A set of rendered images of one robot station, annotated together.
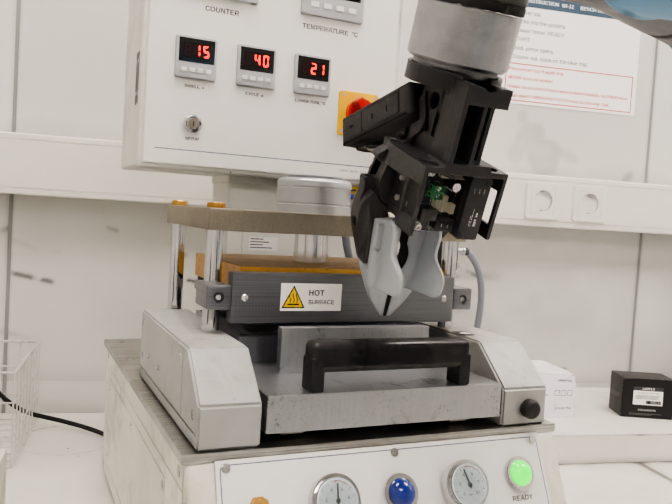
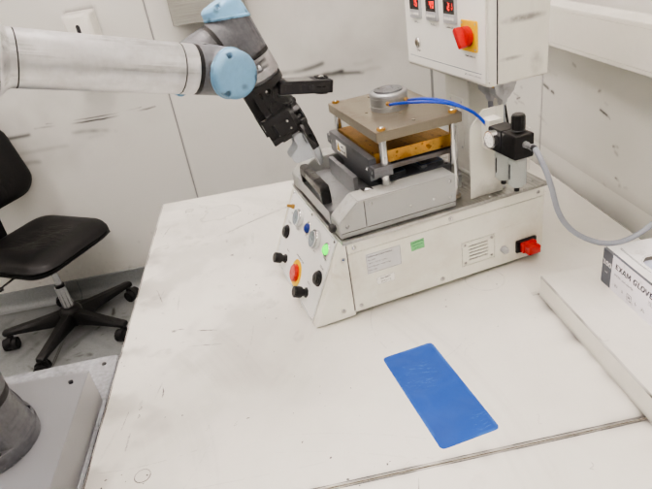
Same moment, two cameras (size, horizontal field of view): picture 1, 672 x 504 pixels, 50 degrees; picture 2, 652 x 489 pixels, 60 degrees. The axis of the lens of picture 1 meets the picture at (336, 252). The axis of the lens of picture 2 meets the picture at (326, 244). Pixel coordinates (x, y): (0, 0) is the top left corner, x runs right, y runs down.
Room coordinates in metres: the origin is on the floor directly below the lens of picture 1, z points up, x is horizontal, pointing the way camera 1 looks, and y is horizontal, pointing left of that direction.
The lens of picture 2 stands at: (0.79, -1.14, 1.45)
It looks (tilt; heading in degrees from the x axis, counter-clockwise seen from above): 29 degrees down; 100
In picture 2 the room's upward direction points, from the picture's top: 9 degrees counter-clockwise
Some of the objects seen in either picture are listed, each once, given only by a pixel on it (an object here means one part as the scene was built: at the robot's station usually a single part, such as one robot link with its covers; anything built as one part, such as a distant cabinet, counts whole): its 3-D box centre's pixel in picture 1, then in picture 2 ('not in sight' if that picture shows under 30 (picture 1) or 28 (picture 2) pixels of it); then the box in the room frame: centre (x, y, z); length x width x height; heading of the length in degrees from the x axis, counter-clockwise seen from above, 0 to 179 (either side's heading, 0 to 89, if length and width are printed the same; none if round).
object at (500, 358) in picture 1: (453, 359); (390, 203); (0.75, -0.13, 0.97); 0.26 x 0.05 x 0.07; 25
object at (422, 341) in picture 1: (390, 362); (314, 182); (0.59, -0.05, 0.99); 0.15 x 0.02 x 0.04; 115
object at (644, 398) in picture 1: (641, 394); not in sight; (1.24, -0.55, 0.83); 0.09 x 0.06 x 0.07; 88
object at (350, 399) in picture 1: (322, 352); (374, 175); (0.72, 0.01, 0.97); 0.30 x 0.22 x 0.08; 25
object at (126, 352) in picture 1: (291, 376); (410, 183); (0.79, 0.04, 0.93); 0.46 x 0.35 x 0.01; 25
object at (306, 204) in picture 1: (317, 237); (407, 117); (0.80, 0.02, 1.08); 0.31 x 0.24 x 0.13; 115
